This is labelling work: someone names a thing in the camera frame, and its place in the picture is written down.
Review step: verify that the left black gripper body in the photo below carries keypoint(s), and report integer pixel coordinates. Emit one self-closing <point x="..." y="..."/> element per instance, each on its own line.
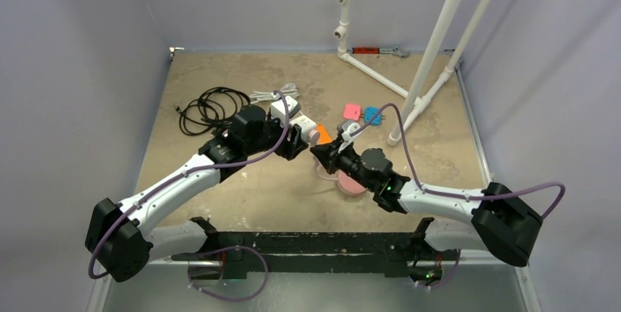
<point x="285" y="147"/>

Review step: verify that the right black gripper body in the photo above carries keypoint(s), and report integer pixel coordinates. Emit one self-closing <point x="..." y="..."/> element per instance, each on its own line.
<point x="332" y="155"/>

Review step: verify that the white cube socket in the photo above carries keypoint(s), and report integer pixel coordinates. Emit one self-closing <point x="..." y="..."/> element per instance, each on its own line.
<point x="309" y="134"/>

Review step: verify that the orange power strip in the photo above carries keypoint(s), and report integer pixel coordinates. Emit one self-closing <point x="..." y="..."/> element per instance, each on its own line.
<point x="324" y="136"/>

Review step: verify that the pink plug adapter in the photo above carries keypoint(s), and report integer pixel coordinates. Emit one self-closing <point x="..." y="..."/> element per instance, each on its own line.
<point x="352" y="111"/>

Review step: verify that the blue plug adapter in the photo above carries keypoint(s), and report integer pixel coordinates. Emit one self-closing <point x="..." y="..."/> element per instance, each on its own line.
<point x="373" y="116"/>

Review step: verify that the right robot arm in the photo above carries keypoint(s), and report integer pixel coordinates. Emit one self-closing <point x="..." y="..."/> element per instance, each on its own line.
<point x="472" y="219"/>

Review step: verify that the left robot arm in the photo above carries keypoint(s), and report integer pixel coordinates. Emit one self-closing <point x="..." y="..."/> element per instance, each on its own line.
<point x="124" y="236"/>

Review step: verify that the pink round socket base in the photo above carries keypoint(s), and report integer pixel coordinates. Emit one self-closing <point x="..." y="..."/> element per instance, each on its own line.
<point x="349" y="186"/>

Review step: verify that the black base beam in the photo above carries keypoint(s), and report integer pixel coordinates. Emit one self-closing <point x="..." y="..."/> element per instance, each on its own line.
<point x="392" y="254"/>

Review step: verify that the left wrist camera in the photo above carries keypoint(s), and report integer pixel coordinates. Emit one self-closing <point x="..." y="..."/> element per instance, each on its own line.
<point x="284" y="108"/>

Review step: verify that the red handled wrench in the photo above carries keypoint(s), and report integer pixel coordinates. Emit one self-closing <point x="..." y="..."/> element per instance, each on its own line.
<point x="394" y="51"/>

